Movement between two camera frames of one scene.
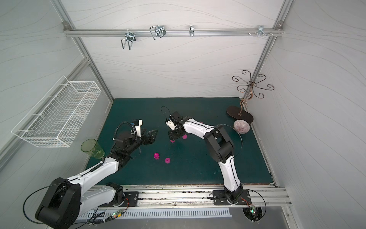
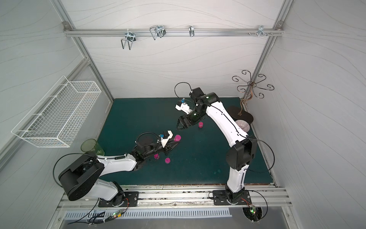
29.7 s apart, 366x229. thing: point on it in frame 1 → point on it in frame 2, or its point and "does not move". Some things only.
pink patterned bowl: [241, 126] does not move
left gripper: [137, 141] → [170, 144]
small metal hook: [191, 31] does not move
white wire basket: [56, 120] does not move
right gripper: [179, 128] → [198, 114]
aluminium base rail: [270, 196] does not move
